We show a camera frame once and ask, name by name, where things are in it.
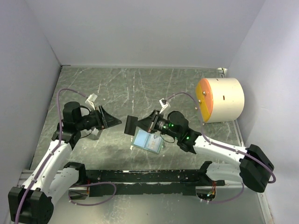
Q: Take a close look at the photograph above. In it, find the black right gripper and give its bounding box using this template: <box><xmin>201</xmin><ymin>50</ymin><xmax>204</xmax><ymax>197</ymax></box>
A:
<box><xmin>134</xmin><ymin>109</ymin><xmax>180</xmax><ymax>140</ymax></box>

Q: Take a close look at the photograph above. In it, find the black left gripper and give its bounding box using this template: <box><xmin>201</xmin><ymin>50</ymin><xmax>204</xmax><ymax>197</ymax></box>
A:
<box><xmin>76</xmin><ymin>105</ymin><xmax>121</xmax><ymax>131</ymax></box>

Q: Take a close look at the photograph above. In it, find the green card holder wallet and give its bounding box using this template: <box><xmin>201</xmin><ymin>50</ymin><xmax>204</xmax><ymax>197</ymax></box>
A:
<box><xmin>131</xmin><ymin>129</ymin><xmax>164</xmax><ymax>154</ymax></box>

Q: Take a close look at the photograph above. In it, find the black credit card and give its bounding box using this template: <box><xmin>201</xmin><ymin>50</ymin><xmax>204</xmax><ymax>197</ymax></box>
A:
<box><xmin>124</xmin><ymin>115</ymin><xmax>138</xmax><ymax>136</ymax></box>

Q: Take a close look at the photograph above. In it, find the grey credit card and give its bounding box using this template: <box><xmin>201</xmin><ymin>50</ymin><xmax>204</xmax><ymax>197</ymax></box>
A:
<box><xmin>148</xmin><ymin>134</ymin><xmax>163</xmax><ymax>154</ymax></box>

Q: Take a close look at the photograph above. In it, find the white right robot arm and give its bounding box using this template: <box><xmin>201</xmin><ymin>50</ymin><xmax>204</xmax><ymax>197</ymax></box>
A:
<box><xmin>134</xmin><ymin>110</ymin><xmax>275</xmax><ymax>193</ymax></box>

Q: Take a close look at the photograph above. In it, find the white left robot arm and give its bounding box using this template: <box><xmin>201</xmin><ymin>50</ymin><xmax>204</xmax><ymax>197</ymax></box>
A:
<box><xmin>8</xmin><ymin>101</ymin><xmax>121</xmax><ymax>224</ymax></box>

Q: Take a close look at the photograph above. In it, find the white card tray box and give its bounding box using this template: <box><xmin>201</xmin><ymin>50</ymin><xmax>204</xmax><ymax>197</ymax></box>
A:
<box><xmin>87</xmin><ymin>128</ymin><xmax>103</xmax><ymax>140</ymax></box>

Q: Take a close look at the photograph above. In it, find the white cylinder with orange lid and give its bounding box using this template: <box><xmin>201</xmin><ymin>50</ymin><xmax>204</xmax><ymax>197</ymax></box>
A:
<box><xmin>195</xmin><ymin>78</ymin><xmax>245</xmax><ymax>123</ymax></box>

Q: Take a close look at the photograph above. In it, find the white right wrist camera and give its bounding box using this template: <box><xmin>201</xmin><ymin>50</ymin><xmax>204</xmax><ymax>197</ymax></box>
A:
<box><xmin>159</xmin><ymin>98</ymin><xmax>171</xmax><ymax>114</ymax></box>

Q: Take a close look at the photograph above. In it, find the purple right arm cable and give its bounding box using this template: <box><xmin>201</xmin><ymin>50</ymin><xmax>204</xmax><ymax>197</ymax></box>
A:
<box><xmin>167</xmin><ymin>92</ymin><xmax>277</xmax><ymax>203</ymax></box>

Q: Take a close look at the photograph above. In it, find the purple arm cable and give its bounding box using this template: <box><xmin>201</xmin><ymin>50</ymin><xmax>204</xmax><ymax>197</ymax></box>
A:
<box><xmin>167</xmin><ymin>92</ymin><xmax>277</xmax><ymax>203</ymax></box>
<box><xmin>17</xmin><ymin>88</ymin><xmax>117</xmax><ymax>224</ymax></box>

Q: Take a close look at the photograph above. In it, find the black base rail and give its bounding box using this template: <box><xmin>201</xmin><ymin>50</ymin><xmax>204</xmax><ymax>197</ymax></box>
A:
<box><xmin>73</xmin><ymin>161</ymin><xmax>213</xmax><ymax>197</ymax></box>

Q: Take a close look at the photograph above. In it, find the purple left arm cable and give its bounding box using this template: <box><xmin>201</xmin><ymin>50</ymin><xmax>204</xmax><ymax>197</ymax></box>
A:
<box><xmin>17</xmin><ymin>88</ymin><xmax>117</xmax><ymax>224</ymax></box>

